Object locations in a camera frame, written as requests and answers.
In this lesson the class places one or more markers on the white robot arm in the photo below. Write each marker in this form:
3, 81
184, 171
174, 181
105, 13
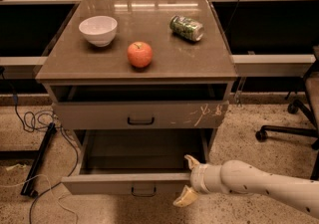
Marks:
238, 177

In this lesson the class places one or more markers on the black metal floor bar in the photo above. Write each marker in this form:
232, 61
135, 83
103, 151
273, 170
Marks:
28, 187

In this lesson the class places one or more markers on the red apple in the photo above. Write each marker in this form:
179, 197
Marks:
140, 54

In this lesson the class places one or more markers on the grey drawer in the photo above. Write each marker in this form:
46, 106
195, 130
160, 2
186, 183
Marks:
133, 115
140, 162

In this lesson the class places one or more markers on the grey drawer cabinet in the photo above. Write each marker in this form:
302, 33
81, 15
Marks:
181, 70

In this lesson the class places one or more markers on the green soda can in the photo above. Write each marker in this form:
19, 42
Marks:
186, 27

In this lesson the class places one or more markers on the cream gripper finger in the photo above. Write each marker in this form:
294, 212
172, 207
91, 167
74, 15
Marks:
191, 161
187, 197

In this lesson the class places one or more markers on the white ceramic bowl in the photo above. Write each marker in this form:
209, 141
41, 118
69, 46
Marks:
99, 30

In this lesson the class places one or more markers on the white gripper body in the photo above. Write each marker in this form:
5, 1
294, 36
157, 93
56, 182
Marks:
198, 177

